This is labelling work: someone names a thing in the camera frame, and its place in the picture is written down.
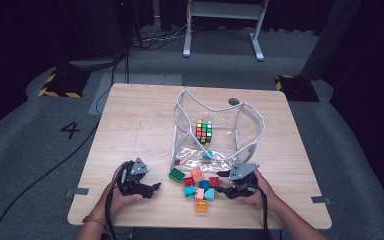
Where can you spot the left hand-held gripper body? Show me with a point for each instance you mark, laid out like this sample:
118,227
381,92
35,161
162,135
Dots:
139,168

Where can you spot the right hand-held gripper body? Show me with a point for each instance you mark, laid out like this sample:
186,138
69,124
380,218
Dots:
243,170

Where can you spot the cyan building block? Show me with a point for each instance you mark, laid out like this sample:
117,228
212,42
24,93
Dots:
210,194
190,191
207,154

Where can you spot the dark blue building block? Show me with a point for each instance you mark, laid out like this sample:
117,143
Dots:
204,184

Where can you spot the salmon building block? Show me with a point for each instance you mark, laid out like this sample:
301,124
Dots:
197,173

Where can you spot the green building block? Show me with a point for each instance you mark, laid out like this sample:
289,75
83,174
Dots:
176,174

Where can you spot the pink building block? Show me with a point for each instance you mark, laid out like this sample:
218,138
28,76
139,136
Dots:
200,193

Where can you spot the clear plastic bag white trim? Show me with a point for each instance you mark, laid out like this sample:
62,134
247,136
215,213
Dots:
243,133

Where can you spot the multicolour puzzle cube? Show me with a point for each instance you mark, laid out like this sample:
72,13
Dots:
204,131

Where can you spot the person's right hand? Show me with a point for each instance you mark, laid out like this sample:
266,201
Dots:
251,201

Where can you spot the person's left hand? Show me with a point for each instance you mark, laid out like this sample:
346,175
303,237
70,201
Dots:
121,204

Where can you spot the grey tape strip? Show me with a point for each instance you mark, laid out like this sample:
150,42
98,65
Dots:
80,191
320,199

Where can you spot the round grey table grommet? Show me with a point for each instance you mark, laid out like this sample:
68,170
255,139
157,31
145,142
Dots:
233,101

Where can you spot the black yellow striped base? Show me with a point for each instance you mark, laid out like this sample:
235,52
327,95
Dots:
63,83
296,88

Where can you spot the dark equipment stand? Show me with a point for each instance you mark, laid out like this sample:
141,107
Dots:
93,63

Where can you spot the grey pillar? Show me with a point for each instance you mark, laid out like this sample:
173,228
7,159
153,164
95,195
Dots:
330,40

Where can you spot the white metal stand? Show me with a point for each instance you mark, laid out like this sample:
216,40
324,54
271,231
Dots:
226,10

